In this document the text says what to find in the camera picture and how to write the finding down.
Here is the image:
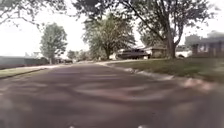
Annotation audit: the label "dark vehicle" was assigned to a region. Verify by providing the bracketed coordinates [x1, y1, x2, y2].
[115, 48, 150, 61]

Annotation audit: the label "broad green tree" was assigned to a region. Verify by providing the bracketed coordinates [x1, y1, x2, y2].
[82, 12, 137, 61]

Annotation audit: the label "grey asphalt road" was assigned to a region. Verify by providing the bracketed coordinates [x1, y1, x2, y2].
[0, 63, 224, 128]

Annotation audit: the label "low building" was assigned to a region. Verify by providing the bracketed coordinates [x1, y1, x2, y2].
[143, 45, 168, 60]

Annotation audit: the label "pale concrete kerb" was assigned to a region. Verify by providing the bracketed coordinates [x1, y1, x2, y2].
[99, 61, 221, 93]

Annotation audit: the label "large spreading tree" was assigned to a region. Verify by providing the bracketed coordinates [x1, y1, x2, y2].
[72, 0, 218, 60]

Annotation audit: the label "small green tree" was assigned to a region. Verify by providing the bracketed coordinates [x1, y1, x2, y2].
[39, 22, 69, 65]

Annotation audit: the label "green grass verge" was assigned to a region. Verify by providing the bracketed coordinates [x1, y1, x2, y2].
[0, 66, 48, 80]
[108, 57, 224, 84]

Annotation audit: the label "grey fence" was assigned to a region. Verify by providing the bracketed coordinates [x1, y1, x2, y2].
[0, 55, 49, 70]

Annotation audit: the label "dark low house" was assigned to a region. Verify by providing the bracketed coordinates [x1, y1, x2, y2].
[184, 30, 224, 58]

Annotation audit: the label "overhanging tree branches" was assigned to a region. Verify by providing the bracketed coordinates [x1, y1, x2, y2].
[0, 0, 68, 26]

